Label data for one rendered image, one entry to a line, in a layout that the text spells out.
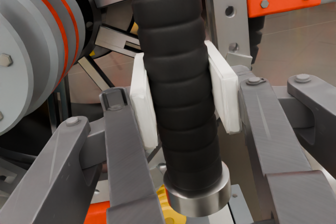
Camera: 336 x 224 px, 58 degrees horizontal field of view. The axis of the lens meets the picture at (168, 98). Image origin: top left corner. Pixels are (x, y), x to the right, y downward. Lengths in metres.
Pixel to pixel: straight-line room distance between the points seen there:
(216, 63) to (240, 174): 1.27
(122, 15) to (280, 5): 0.51
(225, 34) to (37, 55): 0.22
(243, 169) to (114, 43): 1.06
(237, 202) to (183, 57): 1.04
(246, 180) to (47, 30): 1.19
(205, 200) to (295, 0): 0.28
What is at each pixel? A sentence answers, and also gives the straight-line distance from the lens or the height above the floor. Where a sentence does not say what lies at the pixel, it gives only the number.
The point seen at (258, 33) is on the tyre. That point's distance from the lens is 0.49.
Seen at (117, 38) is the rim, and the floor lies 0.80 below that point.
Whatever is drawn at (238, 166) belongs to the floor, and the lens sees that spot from 1.45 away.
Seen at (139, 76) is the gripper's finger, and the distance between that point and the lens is 0.16.
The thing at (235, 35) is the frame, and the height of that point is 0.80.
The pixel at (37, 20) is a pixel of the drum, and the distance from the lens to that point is 0.29.
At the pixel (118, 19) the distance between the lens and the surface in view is 0.83.
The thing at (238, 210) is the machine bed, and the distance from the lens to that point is 1.14.
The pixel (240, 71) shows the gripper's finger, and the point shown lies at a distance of 0.16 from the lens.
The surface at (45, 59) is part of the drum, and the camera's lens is 0.28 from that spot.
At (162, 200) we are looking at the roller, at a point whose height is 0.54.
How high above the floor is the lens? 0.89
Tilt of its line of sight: 24 degrees down
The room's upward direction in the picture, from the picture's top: 11 degrees counter-clockwise
